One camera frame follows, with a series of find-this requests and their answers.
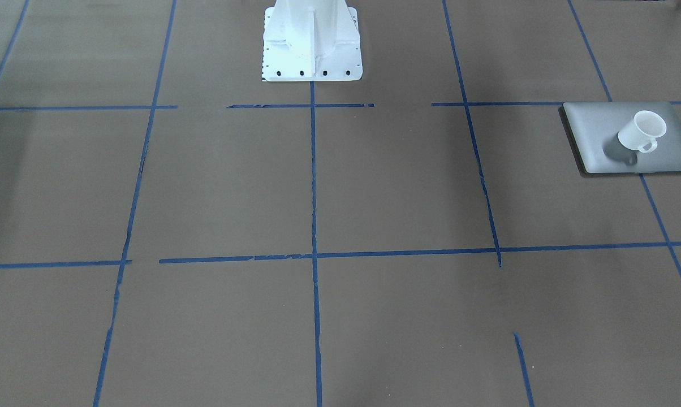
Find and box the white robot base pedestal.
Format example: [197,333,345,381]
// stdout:
[261,1,363,82]

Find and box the white plastic cup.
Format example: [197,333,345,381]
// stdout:
[617,110,668,154]

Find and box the silver closed laptop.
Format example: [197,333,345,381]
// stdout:
[562,101,681,175]

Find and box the brown paper table cover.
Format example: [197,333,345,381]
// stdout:
[0,1,681,406]

